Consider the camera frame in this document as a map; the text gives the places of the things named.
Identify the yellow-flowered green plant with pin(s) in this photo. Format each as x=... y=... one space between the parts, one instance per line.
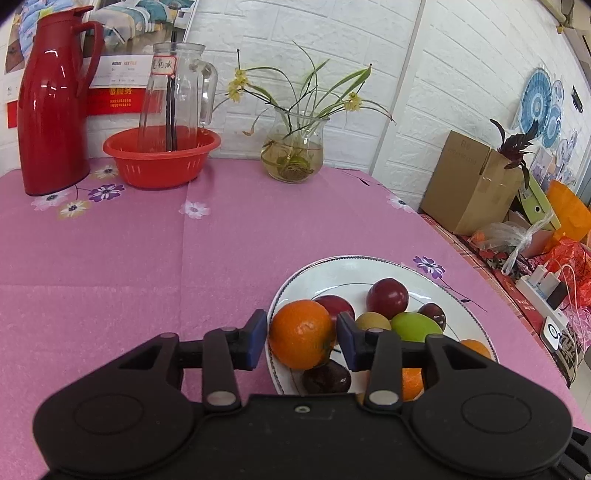
x=314 y=92

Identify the cardboard box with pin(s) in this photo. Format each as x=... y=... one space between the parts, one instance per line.
x=466 y=184

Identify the small blue patterned wall plate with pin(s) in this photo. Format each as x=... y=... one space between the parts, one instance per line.
x=557 y=92

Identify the white square device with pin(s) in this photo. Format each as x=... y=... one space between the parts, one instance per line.
x=554 y=333

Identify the white charger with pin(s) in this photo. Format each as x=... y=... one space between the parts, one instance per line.
x=542 y=277

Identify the white oval plate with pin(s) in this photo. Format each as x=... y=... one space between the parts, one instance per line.
x=337 y=277

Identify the wall poster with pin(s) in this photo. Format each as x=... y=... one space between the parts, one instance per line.
x=124 y=50

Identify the black sticks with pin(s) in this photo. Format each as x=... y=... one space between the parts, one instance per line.
x=173 y=101

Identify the tan round fruit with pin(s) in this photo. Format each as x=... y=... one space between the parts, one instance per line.
x=373 y=320

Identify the red apple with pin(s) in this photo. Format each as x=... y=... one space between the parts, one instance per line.
x=340 y=304
x=387 y=297

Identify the red thermos jug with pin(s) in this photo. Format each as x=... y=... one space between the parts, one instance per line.
x=51 y=115

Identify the dark purple plum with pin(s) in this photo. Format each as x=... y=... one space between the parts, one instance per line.
x=432 y=314
x=325 y=378

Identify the orange plastic item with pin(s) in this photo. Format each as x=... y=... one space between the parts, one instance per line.
x=570 y=207

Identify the clear plastic bag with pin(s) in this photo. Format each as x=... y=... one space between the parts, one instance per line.
x=503 y=237

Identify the purple-leaved plant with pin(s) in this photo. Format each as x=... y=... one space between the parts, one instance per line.
x=515 y=147

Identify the red plastic basin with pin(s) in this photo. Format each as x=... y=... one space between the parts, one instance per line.
x=157 y=170

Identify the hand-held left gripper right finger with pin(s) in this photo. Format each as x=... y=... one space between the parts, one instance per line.
x=348 y=344

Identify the glass pitcher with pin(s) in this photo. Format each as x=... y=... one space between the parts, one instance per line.
x=187 y=92

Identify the orange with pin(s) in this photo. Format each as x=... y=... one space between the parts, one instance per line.
x=475 y=348
x=300 y=334
x=412 y=383

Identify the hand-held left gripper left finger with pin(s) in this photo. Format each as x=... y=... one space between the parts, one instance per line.
x=256 y=341

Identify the white power strip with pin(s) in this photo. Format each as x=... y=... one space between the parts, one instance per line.
x=531 y=290

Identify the large blue patterned wall plate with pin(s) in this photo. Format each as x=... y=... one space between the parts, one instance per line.
x=535 y=104

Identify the green box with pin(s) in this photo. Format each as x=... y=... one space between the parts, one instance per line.
x=538 y=207

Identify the red patterned bag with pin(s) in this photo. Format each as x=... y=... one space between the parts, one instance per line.
x=572 y=263

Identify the black charger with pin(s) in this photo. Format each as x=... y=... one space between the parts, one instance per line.
x=557 y=296

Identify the pink floral tablecloth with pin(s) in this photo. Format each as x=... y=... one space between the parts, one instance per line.
x=138 y=254

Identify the white wall pipe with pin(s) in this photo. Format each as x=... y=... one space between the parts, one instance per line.
x=397 y=92

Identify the medium blue patterned wall plate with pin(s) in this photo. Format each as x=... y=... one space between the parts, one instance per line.
x=551 y=125

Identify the glass vase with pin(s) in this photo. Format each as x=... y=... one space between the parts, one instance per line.
x=295 y=157

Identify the green apple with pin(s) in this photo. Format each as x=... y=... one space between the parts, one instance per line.
x=415 y=326

